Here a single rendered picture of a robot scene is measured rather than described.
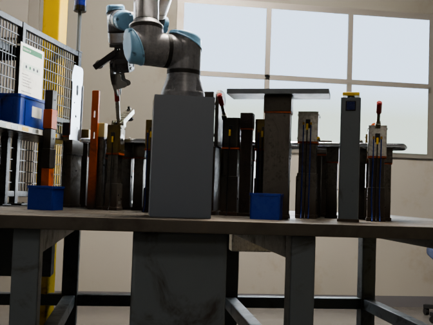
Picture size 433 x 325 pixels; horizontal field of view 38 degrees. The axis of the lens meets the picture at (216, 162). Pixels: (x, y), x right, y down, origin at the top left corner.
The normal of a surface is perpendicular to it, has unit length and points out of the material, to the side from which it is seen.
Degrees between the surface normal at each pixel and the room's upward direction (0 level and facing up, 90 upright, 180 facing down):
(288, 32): 90
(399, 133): 90
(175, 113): 90
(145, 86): 90
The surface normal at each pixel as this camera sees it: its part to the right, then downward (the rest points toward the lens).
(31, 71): 0.98, 0.03
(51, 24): -0.21, -0.06
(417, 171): 0.13, -0.04
